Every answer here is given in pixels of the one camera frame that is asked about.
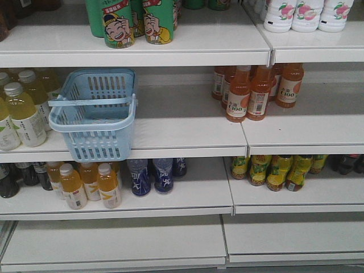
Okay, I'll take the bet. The light blue plastic basket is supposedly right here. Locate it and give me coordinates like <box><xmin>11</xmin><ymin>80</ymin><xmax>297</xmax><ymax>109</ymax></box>
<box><xmin>48</xmin><ymin>68</ymin><xmax>138</xmax><ymax>163</ymax></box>

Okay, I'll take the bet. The blue sports drink bottle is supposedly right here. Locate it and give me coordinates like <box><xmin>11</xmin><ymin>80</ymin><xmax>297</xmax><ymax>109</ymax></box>
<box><xmin>172</xmin><ymin>158</ymin><xmax>187</xmax><ymax>178</ymax></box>
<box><xmin>127</xmin><ymin>159</ymin><xmax>151</xmax><ymax>196</ymax></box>
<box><xmin>152</xmin><ymin>158</ymin><xmax>173</xmax><ymax>194</ymax></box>

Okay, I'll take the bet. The white store shelving unit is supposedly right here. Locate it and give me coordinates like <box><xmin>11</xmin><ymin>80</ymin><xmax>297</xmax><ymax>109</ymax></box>
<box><xmin>1</xmin><ymin>1</ymin><xmax>363</xmax><ymax>272</ymax></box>

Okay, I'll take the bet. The yellow lemon tea bottle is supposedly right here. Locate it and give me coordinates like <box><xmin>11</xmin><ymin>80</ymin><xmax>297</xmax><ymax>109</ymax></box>
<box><xmin>249</xmin><ymin>155</ymin><xmax>272</xmax><ymax>186</ymax></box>
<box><xmin>266</xmin><ymin>155</ymin><xmax>293</xmax><ymax>192</ymax></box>
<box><xmin>231</xmin><ymin>156</ymin><xmax>250</xmax><ymax>180</ymax></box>
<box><xmin>285</xmin><ymin>155</ymin><xmax>313</xmax><ymax>192</ymax></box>

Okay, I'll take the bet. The orange C100 drink bottle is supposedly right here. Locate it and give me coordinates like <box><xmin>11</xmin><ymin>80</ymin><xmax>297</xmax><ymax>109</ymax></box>
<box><xmin>226</xmin><ymin>65</ymin><xmax>251</xmax><ymax>123</ymax></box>
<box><xmin>275</xmin><ymin>63</ymin><xmax>304</xmax><ymax>108</ymax></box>
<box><xmin>246</xmin><ymin>65</ymin><xmax>272</xmax><ymax>121</ymax></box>

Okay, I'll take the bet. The orange juice bottle white label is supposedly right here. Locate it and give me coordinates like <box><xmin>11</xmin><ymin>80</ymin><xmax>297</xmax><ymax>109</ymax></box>
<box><xmin>79</xmin><ymin>163</ymin><xmax>101</xmax><ymax>201</ymax></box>
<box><xmin>60</xmin><ymin>163</ymin><xmax>87</xmax><ymax>210</ymax></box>
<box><xmin>98</xmin><ymin>163</ymin><xmax>122</xmax><ymax>209</ymax></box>

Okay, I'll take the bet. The green cartoon tea bottle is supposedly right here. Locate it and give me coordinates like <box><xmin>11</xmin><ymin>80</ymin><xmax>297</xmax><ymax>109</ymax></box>
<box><xmin>142</xmin><ymin>0</ymin><xmax>174</xmax><ymax>45</ymax></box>
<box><xmin>99</xmin><ymin>0</ymin><xmax>134</xmax><ymax>48</ymax></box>

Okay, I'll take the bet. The dark tea bottle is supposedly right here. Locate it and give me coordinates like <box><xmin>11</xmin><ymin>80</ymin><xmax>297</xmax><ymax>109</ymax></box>
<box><xmin>1</xmin><ymin>163</ymin><xmax>19</xmax><ymax>198</ymax></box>
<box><xmin>15</xmin><ymin>162</ymin><xmax>39</xmax><ymax>186</ymax></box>
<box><xmin>32</xmin><ymin>162</ymin><xmax>53</xmax><ymax>191</ymax></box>

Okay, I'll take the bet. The pale yellow juice bottle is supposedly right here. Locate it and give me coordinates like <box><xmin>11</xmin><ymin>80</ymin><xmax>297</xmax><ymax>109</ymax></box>
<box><xmin>18</xmin><ymin>69</ymin><xmax>51</xmax><ymax>131</ymax></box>
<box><xmin>4</xmin><ymin>82</ymin><xmax>47</xmax><ymax>147</ymax></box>

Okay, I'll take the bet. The white AD milk bottle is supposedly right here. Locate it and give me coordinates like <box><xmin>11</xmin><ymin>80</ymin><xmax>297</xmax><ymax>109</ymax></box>
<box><xmin>264</xmin><ymin>0</ymin><xmax>297</xmax><ymax>33</ymax></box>
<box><xmin>291</xmin><ymin>0</ymin><xmax>324</xmax><ymax>33</ymax></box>
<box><xmin>318</xmin><ymin>0</ymin><xmax>354</xmax><ymax>33</ymax></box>

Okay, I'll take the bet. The plastic cola bottle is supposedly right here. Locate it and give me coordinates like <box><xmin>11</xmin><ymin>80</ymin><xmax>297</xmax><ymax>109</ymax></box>
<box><xmin>354</xmin><ymin>154</ymin><xmax>364</xmax><ymax>173</ymax></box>
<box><xmin>330</xmin><ymin>155</ymin><xmax>357</xmax><ymax>175</ymax></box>

